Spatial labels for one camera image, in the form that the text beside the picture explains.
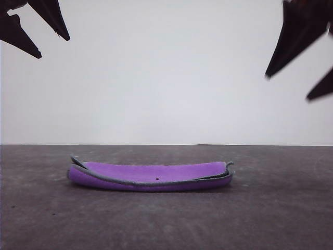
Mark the purple towel with grey hem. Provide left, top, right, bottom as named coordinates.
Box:
left=67, top=153, right=235, bottom=193

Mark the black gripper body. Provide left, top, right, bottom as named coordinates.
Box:
left=0, top=0, right=28, bottom=14

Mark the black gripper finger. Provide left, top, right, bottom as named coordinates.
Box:
left=264, top=0, right=333, bottom=79
left=305, top=74, right=333, bottom=102
left=25, top=0, right=71, bottom=42
left=0, top=12, right=43, bottom=59

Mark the grey table cloth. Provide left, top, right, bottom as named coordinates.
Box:
left=0, top=144, right=333, bottom=250

